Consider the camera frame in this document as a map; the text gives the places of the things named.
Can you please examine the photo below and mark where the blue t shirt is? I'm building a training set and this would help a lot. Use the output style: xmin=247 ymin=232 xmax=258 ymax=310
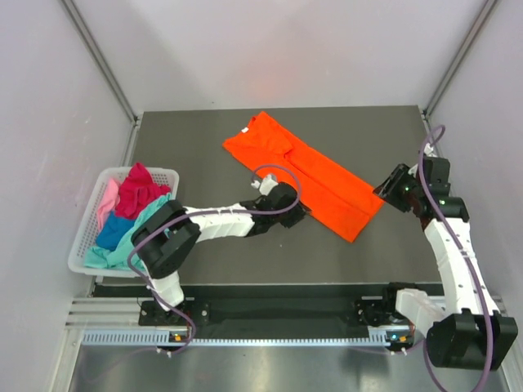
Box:
xmin=96 ymin=212 xmax=135 ymax=251

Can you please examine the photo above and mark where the teal t shirt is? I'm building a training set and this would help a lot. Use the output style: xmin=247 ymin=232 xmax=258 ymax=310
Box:
xmin=83 ymin=193 xmax=172 ymax=271

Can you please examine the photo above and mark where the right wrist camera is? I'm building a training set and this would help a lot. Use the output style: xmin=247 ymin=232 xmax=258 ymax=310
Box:
xmin=421 ymin=143 xmax=450 ymax=197

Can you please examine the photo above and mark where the left aluminium frame post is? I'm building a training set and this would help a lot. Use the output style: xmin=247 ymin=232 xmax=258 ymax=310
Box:
xmin=58 ymin=0 xmax=138 ymax=126

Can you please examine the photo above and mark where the magenta t shirt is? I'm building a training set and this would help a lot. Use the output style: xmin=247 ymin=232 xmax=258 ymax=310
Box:
xmin=114 ymin=163 xmax=171 ymax=220

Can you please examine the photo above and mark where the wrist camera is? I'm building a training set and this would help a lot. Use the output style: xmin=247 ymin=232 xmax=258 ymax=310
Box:
xmin=421 ymin=143 xmax=450 ymax=197
xmin=251 ymin=173 xmax=297 ymax=212

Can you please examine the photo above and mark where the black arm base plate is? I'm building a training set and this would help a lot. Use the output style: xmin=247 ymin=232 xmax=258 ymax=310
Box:
xmin=137 ymin=296 xmax=432 ymax=330

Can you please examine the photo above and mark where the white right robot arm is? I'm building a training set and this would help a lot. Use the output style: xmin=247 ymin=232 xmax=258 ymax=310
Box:
xmin=374 ymin=158 xmax=518 ymax=371

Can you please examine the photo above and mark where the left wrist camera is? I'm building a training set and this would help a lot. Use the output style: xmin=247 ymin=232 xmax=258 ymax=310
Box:
xmin=251 ymin=173 xmax=297 ymax=212

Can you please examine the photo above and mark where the slotted grey cable duct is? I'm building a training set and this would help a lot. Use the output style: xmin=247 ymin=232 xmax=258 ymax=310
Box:
xmin=82 ymin=329 xmax=414 ymax=347

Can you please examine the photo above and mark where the pink t shirt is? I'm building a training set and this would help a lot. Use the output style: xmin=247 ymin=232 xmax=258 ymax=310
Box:
xmin=96 ymin=178 xmax=119 ymax=232

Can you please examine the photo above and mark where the white plastic laundry basket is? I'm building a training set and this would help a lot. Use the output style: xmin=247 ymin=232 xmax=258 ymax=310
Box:
xmin=68 ymin=167 xmax=179 ymax=278

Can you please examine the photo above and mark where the orange t shirt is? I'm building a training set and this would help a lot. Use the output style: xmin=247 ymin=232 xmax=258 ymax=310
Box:
xmin=222 ymin=112 xmax=383 ymax=243

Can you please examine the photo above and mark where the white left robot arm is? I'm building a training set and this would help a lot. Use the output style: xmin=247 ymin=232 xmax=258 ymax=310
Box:
xmin=131 ymin=196 xmax=310 ymax=324

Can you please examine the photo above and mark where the aluminium corner frame post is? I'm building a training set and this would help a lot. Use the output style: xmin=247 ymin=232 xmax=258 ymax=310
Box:
xmin=421 ymin=0 xmax=500 ymax=123

